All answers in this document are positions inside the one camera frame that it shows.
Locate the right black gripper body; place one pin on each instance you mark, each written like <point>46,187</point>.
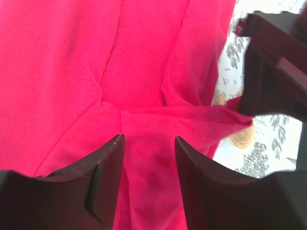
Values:
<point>282,37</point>

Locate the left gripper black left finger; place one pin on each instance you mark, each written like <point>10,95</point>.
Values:
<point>80,196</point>

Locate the magenta t shirt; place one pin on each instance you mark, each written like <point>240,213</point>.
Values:
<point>74,73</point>

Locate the floral table mat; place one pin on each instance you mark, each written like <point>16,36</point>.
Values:
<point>272,142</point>

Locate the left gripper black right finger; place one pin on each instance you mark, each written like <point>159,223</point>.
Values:
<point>217,198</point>

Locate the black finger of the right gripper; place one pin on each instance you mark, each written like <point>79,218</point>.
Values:
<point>272,84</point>

